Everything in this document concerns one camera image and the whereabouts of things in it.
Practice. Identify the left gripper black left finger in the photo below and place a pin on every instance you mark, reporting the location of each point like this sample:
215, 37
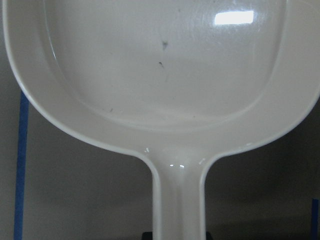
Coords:
148, 235

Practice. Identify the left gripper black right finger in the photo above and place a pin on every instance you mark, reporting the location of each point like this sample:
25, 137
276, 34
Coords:
208, 236

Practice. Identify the beige plastic dustpan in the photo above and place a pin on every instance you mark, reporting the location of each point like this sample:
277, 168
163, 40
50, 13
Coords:
178, 84

